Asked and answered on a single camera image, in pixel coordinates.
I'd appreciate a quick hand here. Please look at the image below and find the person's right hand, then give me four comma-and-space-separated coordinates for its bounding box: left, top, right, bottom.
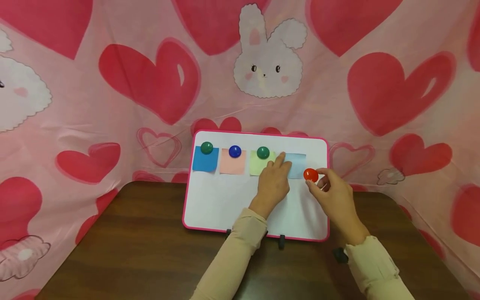
305, 168, 370, 247

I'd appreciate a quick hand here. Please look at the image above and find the person's left hand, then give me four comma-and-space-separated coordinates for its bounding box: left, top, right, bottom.
248, 152, 293, 220

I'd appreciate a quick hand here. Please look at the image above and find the light blue sticky note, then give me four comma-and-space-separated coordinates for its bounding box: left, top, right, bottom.
285, 153, 308, 179

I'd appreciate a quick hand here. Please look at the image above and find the person's right forearm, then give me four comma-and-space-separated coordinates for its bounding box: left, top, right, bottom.
344, 235, 415, 300

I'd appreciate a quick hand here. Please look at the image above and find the yellow-green sticky note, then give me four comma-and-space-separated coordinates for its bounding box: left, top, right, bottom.
249, 151, 277, 176

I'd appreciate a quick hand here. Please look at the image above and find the pink sticky note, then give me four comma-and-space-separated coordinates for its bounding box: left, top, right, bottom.
219, 149, 248, 175

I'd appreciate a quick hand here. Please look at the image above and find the black wrist band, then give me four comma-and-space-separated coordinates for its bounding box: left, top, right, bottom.
333, 247, 350, 264

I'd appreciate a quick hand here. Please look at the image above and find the white board with pink frame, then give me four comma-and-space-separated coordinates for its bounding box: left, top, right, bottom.
182, 130, 330, 243

